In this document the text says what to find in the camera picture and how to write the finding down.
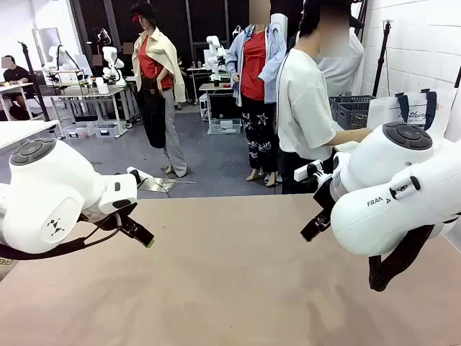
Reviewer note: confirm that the black tripod stand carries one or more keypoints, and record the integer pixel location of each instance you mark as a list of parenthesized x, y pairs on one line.
[(34, 79), (381, 54)]

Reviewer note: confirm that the clear storage box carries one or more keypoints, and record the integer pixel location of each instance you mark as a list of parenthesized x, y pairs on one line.
[(109, 129), (77, 130), (225, 126)]

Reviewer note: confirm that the white side table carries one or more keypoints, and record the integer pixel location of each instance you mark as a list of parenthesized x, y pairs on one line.
[(347, 146)]

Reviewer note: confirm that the person's right forearm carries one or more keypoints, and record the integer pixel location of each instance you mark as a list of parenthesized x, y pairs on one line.
[(345, 137)]

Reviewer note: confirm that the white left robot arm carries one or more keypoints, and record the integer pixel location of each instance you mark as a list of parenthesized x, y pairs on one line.
[(50, 194)]

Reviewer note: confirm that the person in white t-shirt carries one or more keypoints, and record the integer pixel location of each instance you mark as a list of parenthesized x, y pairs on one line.
[(302, 108)]

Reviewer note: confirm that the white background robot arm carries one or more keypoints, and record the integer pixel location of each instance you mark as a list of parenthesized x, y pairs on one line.
[(215, 50), (113, 68), (61, 57)]

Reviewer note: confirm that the mannequin with blue shirt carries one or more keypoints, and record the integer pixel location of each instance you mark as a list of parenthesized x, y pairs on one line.
[(254, 72)]

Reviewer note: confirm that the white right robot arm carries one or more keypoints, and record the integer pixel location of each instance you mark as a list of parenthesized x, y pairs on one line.
[(392, 180)]

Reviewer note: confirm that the mannequin with cream jacket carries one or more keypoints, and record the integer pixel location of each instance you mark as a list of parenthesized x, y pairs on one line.
[(158, 90)]

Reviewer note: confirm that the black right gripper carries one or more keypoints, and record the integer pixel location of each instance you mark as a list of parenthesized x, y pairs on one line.
[(325, 196)]

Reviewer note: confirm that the mannequin with white garment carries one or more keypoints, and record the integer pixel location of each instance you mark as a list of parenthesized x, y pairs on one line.
[(342, 72)]

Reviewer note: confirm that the seated person black shirt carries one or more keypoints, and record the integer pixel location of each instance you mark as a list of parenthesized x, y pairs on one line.
[(16, 77)]

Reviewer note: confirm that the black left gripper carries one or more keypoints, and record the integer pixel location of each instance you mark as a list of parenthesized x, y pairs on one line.
[(122, 212)]

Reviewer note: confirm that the grey background work table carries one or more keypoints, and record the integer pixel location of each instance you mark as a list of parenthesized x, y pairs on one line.
[(86, 93)]

